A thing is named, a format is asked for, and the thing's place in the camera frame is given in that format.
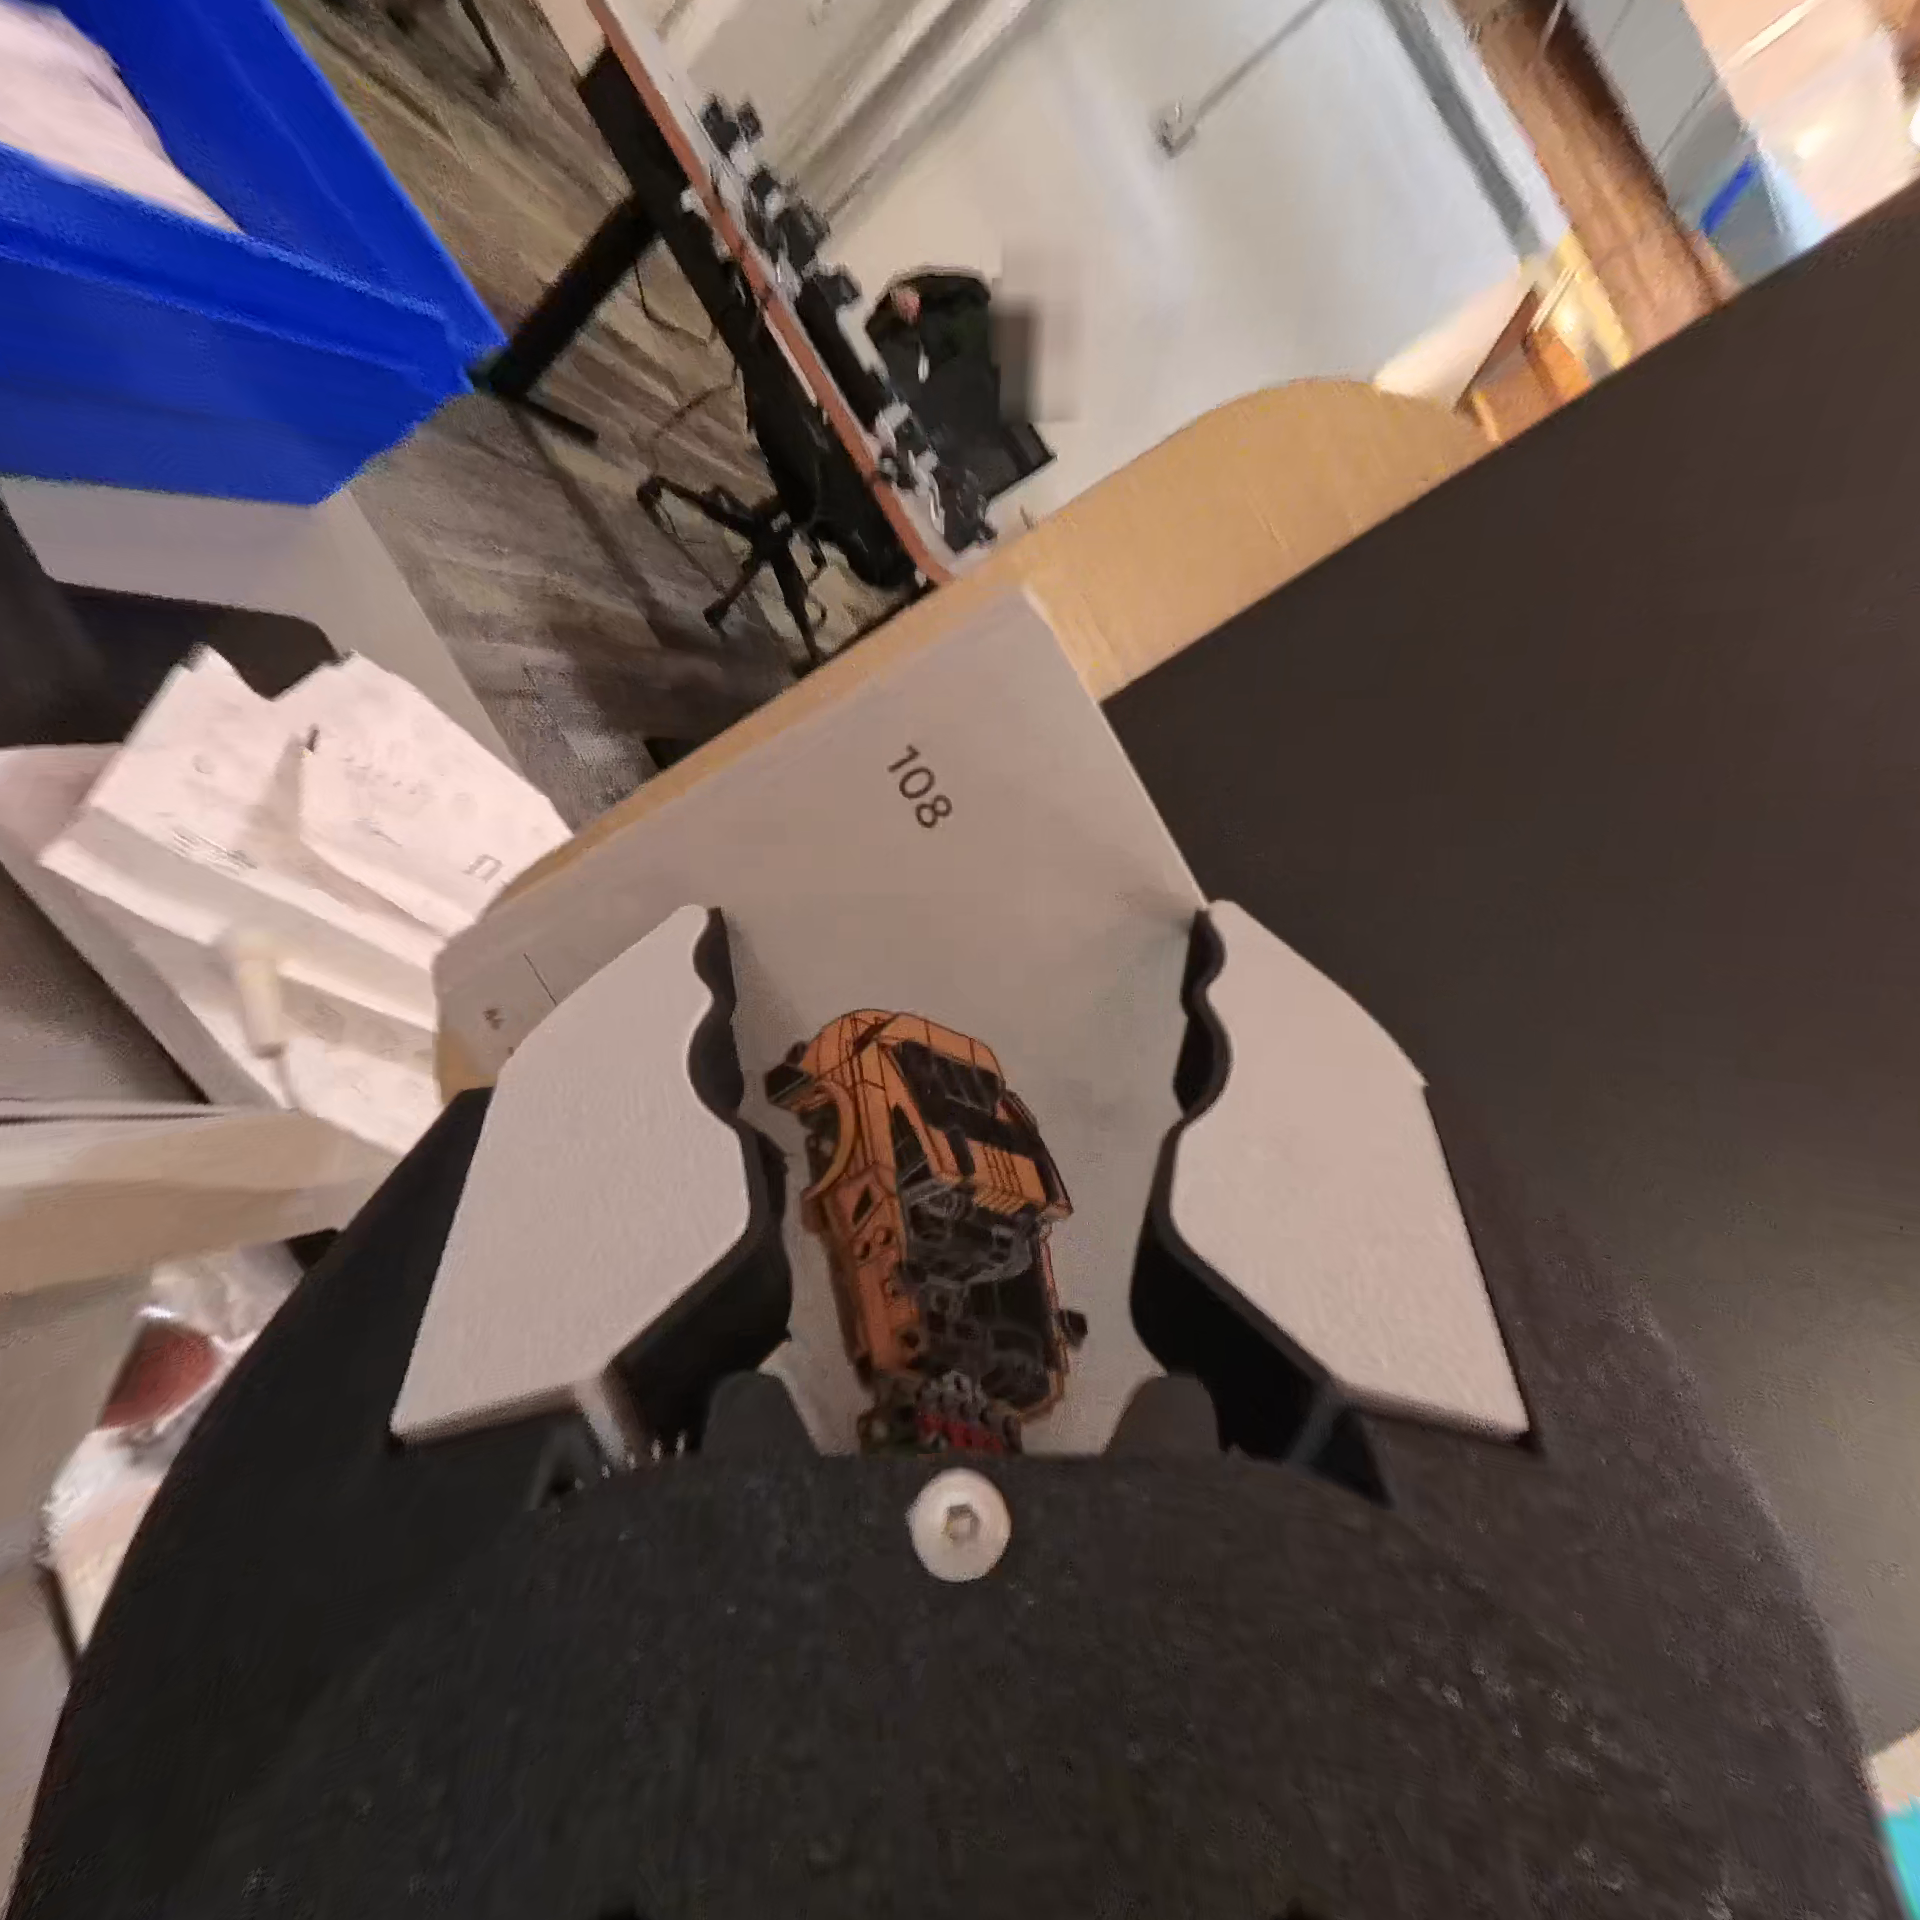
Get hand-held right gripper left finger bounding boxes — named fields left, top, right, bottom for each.
left=392, top=906, right=792, bottom=1448

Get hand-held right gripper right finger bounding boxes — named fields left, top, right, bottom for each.
left=1129, top=902, right=1534, bottom=1448

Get lego instruction booklet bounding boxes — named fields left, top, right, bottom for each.
left=436, top=587, right=1219, bottom=1458

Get white paper bags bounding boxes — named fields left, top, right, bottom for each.
left=0, top=647, right=576, bottom=1148

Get black office chair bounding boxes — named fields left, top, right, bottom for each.
left=638, top=354, right=921, bottom=672

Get wooden side table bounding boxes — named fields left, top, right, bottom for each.
left=482, top=0, right=1010, bottom=590

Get blue plastic bin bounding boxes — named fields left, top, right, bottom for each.
left=0, top=0, right=508, bottom=508

